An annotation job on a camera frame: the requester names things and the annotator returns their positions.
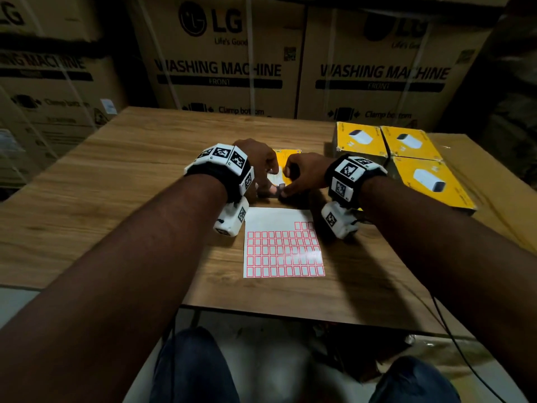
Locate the black wristband with marker tags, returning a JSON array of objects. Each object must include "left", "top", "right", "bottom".
[
  {"left": 183, "top": 143, "right": 256, "bottom": 204},
  {"left": 324, "top": 154, "right": 388, "bottom": 209}
]

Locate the person's leg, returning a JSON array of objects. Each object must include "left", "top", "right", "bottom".
[
  {"left": 149, "top": 327, "right": 240, "bottom": 403},
  {"left": 369, "top": 355, "right": 462, "bottom": 403}
]

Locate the plastic wrapped cardboard stack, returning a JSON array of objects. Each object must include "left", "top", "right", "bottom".
[{"left": 440, "top": 0, "right": 537, "bottom": 189}]

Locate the black stretch wrap band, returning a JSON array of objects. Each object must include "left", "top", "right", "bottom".
[
  {"left": 251, "top": 0, "right": 504, "bottom": 28},
  {"left": 0, "top": 35, "right": 126, "bottom": 59}
]

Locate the person's right hand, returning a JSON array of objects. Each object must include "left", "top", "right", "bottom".
[{"left": 279, "top": 152, "right": 336, "bottom": 199}]

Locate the flat brown cardboard sheet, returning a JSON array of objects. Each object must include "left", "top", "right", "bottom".
[{"left": 427, "top": 133, "right": 537, "bottom": 255}]

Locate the black camera cable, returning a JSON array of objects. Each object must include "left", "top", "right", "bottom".
[{"left": 432, "top": 296, "right": 508, "bottom": 403}]

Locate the person's left forearm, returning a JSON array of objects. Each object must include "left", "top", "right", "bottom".
[{"left": 0, "top": 174, "right": 228, "bottom": 403}]

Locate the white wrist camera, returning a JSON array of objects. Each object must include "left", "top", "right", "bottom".
[
  {"left": 213, "top": 196, "right": 251, "bottom": 238},
  {"left": 321, "top": 200, "right": 361, "bottom": 240}
]

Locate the person's left hand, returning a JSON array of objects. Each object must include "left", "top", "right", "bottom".
[{"left": 234, "top": 138, "right": 280, "bottom": 196}]

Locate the yellow box back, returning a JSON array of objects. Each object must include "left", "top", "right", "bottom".
[
  {"left": 333, "top": 121, "right": 390, "bottom": 166},
  {"left": 380, "top": 125, "right": 444, "bottom": 161}
]

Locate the person's right leg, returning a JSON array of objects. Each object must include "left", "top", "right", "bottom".
[{"left": 369, "top": 355, "right": 462, "bottom": 403}]

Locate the person's left leg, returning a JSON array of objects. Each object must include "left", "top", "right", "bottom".
[{"left": 149, "top": 327, "right": 240, "bottom": 403}]

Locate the plastic wrapped flat carton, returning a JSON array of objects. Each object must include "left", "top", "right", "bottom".
[{"left": 404, "top": 333, "right": 496, "bottom": 370}]

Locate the stack of large printed cartons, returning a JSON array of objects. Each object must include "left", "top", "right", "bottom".
[{"left": 0, "top": 0, "right": 512, "bottom": 189}]

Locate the sheet of red-bordered labels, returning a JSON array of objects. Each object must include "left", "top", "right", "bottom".
[{"left": 243, "top": 207, "right": 326, "bottom": 279}]

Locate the yellow box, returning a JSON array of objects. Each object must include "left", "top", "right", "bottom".
[
  {"left": 333, "top": 121, "right": 390, "bottom": 166},
  {"left": 380, "top": 125, "right": 444, "bottom": 161},
  {"left": 388, "top": 156, "right": 478, "bottom": 216},
  {"left": 266, "top": 148, "right": 303, "bottom": 200}
]

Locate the person's right forearm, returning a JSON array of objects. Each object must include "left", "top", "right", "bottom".
[{"left": 359, "top": 176, "right": 537, "bottom": 403}]

